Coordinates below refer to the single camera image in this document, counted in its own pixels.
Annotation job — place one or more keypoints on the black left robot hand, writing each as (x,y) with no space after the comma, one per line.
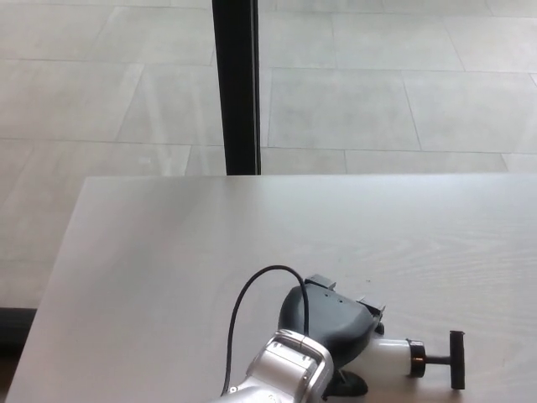
(335,319)

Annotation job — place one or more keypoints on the black vertical frame post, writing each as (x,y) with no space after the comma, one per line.
(235,84)

